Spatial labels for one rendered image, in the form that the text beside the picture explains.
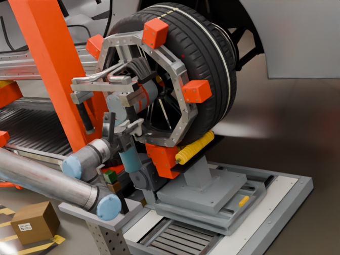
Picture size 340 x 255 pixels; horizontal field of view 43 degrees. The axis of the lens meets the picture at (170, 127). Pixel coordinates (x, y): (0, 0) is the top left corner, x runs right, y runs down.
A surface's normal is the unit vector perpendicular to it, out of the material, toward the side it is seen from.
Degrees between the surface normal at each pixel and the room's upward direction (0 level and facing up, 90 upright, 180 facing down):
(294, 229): 0
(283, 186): 0
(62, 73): 90
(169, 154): 90
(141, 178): 90
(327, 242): 0
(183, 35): 50
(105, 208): 92
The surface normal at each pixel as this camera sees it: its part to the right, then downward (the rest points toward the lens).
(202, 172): 0.72, 0.07
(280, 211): -0.28, -0.88
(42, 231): -0.04, 0.41
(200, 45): 0.51, -0.35
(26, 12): -0.63, 0.47
